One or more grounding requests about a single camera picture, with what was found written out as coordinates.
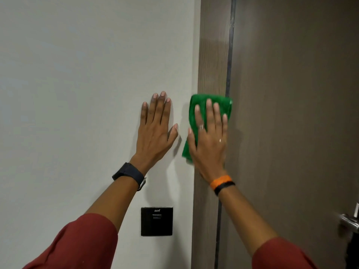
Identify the person's right hand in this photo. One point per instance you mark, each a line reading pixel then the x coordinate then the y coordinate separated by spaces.
pixel 210 154

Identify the person's left hand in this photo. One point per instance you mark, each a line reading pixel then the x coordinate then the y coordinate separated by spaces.
pixel 153 142

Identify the person's right middle finger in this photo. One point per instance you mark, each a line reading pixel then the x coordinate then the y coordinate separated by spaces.
pixel 210 114

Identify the person's right little finger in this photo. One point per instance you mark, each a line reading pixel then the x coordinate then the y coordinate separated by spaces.
pixel 224 127

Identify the person's left middle finger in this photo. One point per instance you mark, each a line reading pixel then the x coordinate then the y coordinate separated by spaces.
pixel 159 107

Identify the person's left little finger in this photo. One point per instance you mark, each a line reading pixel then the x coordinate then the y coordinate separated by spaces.
pixel 144 113

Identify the person's right thumb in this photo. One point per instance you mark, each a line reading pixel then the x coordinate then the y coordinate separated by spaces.
pixel 191 141

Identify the person's left thumb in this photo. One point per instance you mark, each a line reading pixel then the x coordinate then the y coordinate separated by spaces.
pixel 173 134

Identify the green microfibre cloth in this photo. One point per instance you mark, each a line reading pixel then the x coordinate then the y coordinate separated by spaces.
pixel 196 109

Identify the person's right forearm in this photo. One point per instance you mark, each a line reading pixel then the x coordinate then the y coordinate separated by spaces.
pixel 244 215

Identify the person's left forearm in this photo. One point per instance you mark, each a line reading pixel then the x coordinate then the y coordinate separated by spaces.
pixel 117 198

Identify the orange wristband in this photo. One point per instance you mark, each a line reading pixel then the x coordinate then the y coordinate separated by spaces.
pixel 220 181

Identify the black wristband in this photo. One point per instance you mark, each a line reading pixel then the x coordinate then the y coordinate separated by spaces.
pixel 224 187

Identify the black wrist watch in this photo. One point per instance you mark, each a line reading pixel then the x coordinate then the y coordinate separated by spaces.
pixel 130 172

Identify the grey door seal strip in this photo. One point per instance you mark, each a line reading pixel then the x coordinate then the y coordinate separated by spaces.
pixel 230 47

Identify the brown wooden door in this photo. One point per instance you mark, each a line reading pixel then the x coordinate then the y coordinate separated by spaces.
pixel 294 109

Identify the dark red right sleeve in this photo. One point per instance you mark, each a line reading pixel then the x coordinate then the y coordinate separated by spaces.
pixel 282 256

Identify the dark red sleeve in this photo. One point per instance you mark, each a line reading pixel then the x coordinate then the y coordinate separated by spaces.
pixel 282 256
pixel 81 243

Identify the dark red left sleeve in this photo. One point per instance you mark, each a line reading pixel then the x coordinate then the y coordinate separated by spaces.
pixel 81 243

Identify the brown wooden door frame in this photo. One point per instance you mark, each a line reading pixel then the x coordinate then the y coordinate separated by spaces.
pixel 211 47

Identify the black wall card switch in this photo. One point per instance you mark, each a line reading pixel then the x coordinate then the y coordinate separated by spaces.
pixel 156 221

